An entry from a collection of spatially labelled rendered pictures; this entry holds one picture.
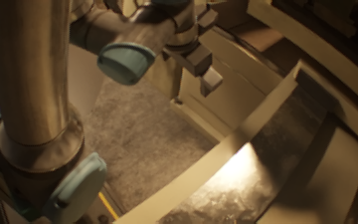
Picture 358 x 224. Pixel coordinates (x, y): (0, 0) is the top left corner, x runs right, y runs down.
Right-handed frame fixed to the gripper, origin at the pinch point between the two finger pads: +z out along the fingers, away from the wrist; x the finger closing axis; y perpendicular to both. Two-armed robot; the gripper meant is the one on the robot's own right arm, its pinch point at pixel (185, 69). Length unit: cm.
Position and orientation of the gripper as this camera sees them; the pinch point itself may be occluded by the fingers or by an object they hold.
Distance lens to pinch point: 66.0
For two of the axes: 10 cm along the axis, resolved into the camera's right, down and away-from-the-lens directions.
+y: -7.3, 6.6, -1.6
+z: 1.0, 3.3, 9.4
